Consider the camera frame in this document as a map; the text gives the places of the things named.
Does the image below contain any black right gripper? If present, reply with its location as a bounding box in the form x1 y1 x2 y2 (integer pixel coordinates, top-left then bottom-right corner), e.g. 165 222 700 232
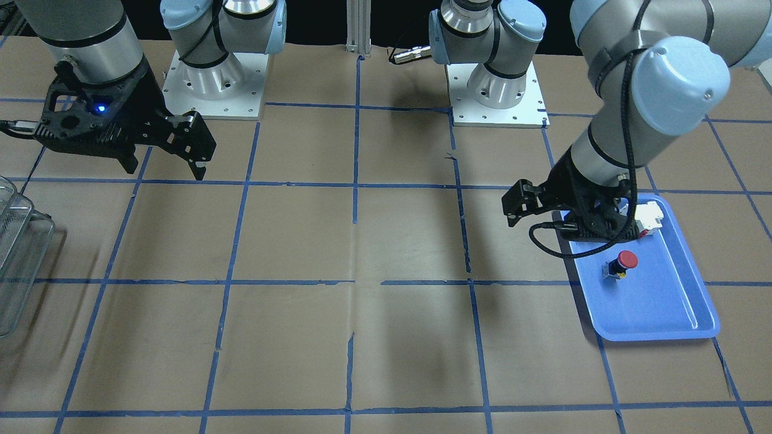
33 57 216 181

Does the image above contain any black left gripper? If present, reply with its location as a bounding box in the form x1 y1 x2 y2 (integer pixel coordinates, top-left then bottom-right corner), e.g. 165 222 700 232
501 149 640 244

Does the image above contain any red emergency stop button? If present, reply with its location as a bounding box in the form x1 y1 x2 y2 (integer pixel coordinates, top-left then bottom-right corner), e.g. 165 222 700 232
601 250 639 280

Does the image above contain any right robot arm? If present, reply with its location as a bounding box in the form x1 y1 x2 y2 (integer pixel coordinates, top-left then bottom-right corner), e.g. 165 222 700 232
2 1 287 181

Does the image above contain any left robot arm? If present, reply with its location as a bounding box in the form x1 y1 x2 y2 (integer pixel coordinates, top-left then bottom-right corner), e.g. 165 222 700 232
428 1 770 242

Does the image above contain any white circuit breaker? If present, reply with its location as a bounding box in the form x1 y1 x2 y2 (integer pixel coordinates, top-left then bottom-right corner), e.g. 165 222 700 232
634 201 665 239

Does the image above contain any blue plastic tray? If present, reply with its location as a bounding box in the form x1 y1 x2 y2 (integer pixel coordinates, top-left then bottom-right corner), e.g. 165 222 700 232
566 194 721 342

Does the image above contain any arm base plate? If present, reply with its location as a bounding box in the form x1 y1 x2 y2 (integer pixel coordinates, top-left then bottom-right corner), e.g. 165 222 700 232
162 52 272 121
446 63 551 128

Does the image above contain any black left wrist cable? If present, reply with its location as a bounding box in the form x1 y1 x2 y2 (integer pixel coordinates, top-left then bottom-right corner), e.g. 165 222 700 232
529 0 655 260

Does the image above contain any wire mesh shelf rack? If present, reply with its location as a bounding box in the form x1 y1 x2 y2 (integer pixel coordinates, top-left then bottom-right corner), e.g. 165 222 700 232
1 177 55 338

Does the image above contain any aluminium frame post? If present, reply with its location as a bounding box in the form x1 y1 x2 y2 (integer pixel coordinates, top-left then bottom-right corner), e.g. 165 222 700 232
346 0 372 58

